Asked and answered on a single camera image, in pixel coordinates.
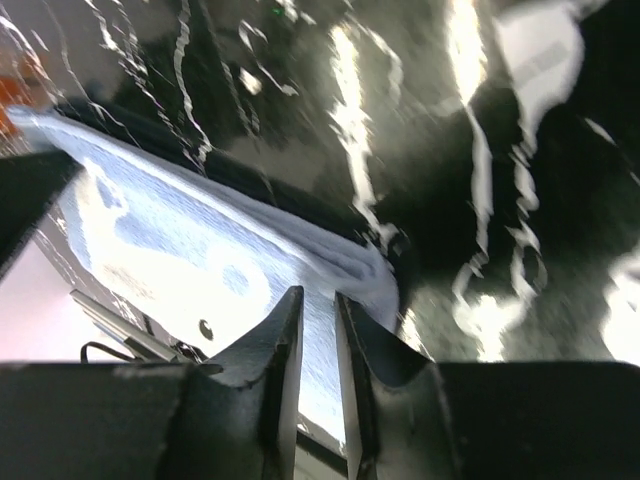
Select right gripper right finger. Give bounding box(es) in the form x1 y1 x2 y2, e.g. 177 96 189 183
335 295 639 479

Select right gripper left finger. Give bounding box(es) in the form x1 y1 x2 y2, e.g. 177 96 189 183
1 286 304 479

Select light blue towel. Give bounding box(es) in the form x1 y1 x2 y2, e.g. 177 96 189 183
8 107 399 442

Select orange white patterned towel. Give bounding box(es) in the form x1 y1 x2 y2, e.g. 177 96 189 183
1 48 49 137

